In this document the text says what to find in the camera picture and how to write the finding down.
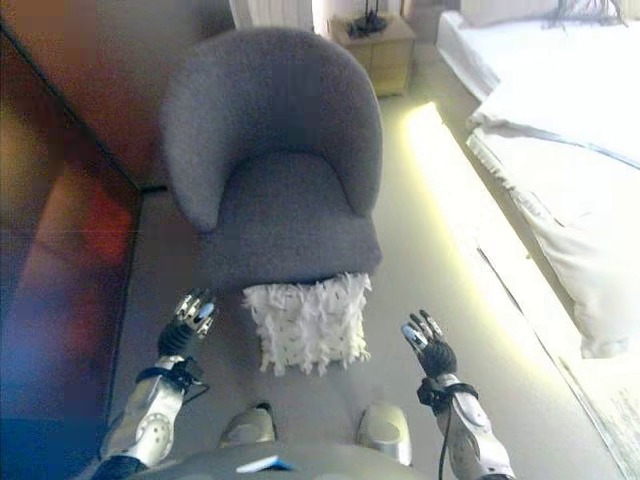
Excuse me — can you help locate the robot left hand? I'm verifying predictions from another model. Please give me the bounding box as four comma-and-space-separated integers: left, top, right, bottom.
157, 287, 219, 359

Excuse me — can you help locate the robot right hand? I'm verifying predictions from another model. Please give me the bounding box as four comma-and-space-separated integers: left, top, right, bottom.
401, 308, 459, 376

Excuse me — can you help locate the white fringed cushion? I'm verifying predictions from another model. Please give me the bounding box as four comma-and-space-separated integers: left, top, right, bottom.
242, 272, 374, 377

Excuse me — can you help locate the grey fringed cushion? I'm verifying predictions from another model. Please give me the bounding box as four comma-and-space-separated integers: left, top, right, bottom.
542, 0, 629, 31

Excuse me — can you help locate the silver robot right leg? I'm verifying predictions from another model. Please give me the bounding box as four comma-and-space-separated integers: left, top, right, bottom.
355, 402, 414, 466

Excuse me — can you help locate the silver robot leg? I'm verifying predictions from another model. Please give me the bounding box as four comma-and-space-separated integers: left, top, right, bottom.
217, 402, 277, 449
355, 402, 414, 466

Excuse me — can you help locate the silver robot left leg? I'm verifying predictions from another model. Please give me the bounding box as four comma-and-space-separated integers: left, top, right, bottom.
217, 402, 277, 449

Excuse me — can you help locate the yellow under-bed light strip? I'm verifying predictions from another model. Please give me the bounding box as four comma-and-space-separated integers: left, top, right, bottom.
404, 99, 566, 401

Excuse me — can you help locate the silver robot torso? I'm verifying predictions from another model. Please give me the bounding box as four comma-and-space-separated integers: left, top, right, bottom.
134, 439, 441, 480

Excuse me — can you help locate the glossy dark wardrobe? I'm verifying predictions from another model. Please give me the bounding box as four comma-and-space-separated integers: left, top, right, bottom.
0, 0, 236, 451

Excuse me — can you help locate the grey fabric armchair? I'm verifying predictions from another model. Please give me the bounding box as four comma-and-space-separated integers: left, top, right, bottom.
160, 27, 384, 294

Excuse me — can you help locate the grey patterned rug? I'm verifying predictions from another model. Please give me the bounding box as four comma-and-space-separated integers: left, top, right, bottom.
554, 357, 640, 480

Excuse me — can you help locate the white duvet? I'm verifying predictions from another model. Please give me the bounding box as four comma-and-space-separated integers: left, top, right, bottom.
467, 49, 640, 360

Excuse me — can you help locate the light wooden nightstand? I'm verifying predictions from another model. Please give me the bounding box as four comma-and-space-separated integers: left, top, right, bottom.
329, 14, 417, 99

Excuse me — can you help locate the white bed mattress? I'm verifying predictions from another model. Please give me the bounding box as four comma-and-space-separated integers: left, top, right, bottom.
434, 0, 640, 361

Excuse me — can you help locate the white curtain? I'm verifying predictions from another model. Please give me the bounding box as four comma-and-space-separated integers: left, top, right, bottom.
229, 0, 314, 31

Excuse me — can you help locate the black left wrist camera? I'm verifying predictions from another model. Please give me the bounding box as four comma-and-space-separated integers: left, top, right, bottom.
172, 357, 204, 386

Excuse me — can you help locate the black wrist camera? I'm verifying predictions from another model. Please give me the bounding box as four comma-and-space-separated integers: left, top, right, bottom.
172, 357, 204, 386
417, 377, 446, 406

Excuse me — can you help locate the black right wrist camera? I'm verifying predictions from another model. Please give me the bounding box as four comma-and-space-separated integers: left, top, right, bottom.
417, 377, 446, 406

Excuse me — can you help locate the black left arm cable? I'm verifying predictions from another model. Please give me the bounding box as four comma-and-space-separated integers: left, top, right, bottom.
184, 369, 209, 404

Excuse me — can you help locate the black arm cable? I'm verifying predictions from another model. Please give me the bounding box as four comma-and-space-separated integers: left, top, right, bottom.
184, 369, 209, 404
437, 382, 479, 480

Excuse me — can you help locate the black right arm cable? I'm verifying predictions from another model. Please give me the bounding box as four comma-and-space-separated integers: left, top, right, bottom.
437, 382, 479, 480

